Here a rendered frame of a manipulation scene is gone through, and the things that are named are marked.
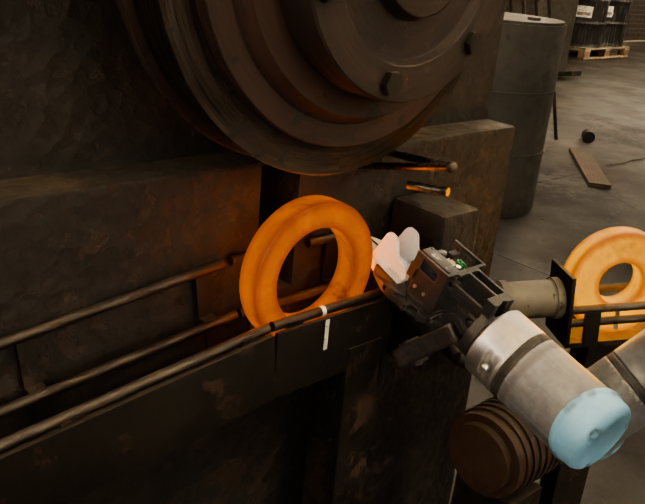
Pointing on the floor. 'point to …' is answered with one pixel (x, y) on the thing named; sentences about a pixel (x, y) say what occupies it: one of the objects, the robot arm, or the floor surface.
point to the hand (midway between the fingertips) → (372, 248)
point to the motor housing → (496, 457)
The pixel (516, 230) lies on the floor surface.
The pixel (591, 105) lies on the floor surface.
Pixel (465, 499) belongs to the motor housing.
